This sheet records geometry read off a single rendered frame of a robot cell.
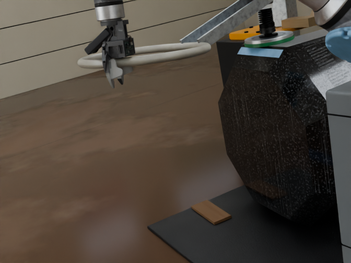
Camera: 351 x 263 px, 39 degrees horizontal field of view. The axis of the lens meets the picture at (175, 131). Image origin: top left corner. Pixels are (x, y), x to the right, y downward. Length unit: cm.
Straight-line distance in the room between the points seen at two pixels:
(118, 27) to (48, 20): 653
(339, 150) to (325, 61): 86
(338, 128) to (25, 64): 698
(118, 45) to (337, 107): 71
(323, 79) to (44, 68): 642
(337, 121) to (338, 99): 6
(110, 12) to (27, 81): 644
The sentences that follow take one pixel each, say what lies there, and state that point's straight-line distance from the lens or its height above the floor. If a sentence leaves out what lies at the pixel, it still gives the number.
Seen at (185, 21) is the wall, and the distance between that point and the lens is 934.
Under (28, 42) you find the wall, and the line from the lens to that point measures 799.
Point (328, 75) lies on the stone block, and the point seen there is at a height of 70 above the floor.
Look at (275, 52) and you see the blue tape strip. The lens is 209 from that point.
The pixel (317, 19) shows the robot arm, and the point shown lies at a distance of 101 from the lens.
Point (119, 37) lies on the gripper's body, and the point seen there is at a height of 103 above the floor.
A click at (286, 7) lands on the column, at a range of 313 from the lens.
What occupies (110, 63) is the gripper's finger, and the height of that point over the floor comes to 96.
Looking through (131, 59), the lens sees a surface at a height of 96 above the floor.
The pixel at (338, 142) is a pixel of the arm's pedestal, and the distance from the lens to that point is 127.
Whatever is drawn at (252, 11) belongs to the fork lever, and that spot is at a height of 99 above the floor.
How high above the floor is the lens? 117
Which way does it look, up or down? 17 degrees down
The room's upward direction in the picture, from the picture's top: 11 degrees counter-clockwise
